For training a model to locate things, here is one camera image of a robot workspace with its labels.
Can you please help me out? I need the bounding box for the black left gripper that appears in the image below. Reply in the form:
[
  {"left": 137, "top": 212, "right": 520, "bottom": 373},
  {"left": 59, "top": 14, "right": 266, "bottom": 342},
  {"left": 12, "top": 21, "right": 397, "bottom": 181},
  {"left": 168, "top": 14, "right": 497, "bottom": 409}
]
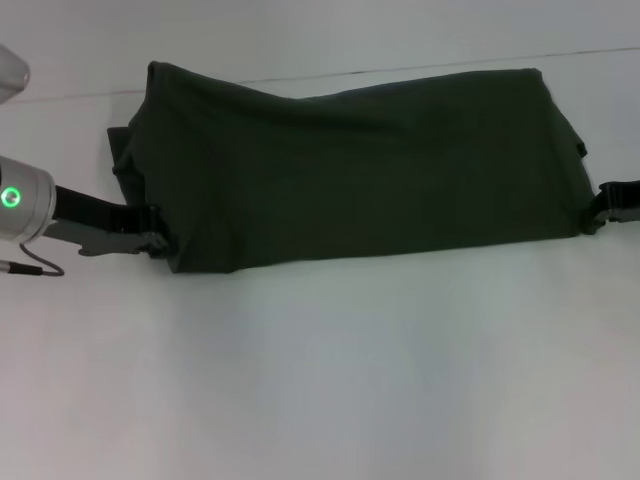
[{"left": 45, "top": 184, "right": 171, "bottom": 261}]

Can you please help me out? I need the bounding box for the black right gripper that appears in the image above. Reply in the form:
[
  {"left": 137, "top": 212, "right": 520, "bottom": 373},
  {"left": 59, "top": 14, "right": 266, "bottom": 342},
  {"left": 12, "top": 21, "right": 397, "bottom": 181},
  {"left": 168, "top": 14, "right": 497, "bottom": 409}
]
[{"left": 585, "top": 179, "right": 640, "bottom": 236}]

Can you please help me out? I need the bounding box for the dark green FREE T-shirt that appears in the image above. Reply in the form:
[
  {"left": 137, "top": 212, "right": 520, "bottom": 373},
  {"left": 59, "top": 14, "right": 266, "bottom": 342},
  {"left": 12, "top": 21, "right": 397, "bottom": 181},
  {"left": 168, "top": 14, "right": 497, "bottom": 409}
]
[{"left": 106, "top": 59, "right": 609, "bottom": 276}]

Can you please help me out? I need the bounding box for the left arm cable with plug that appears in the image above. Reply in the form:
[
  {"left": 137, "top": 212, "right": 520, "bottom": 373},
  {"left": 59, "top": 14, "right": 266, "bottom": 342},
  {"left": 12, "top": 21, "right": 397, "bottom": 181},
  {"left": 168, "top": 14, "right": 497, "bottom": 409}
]
[{"left": 0, "top": 242, "right": 66, "bottom": 278}]

